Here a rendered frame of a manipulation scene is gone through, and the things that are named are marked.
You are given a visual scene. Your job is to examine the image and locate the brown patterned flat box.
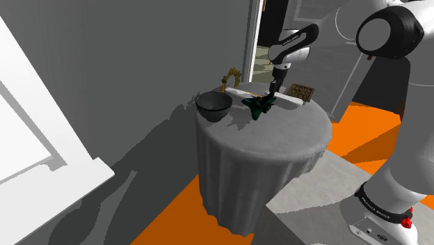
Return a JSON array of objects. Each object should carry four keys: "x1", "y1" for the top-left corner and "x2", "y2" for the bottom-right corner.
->
[{"x1": 284, "y1": 83, "x2": 316, "y2": 103}]

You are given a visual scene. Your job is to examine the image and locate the dark green toy plane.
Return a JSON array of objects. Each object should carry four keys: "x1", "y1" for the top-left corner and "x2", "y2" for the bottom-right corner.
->
[{"x1": 241, "y1": 94, "x2": 278, "y2": 122}]

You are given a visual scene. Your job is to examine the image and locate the golden arched figure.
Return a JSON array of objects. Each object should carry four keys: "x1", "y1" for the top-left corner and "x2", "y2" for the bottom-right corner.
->
[{"x1": 219, "y1": 67, "x2": 243, "y2": 93}]

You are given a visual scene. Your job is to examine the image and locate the dark grey bowl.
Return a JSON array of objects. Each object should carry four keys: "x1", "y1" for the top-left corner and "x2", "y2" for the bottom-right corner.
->
[{"x1": 195, "y1": 91, "x2": 234, "y2": 123}]

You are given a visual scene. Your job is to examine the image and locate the round table with grey cloth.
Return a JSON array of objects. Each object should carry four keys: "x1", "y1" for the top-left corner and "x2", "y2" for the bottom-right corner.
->
[{"x1": 195, "y1": 81, "x2": 333, "y2": 237}]

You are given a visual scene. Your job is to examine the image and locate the grey robot stand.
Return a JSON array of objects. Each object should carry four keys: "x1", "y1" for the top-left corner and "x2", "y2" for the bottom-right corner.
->
[{"x1": 251, "y1": 149, "x2": 434, "y2": 245}]

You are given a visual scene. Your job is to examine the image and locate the white framed window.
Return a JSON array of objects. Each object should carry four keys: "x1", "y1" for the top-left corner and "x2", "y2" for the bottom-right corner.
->
[{"x1": 0, "y1": 16, "x2": 116, "y2": 245}]

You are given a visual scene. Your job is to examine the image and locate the white door frame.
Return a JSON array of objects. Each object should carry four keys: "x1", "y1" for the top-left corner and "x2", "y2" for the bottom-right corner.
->
[{"x1": 241, "y1": 0, "x2": 266, "y2": 84}]

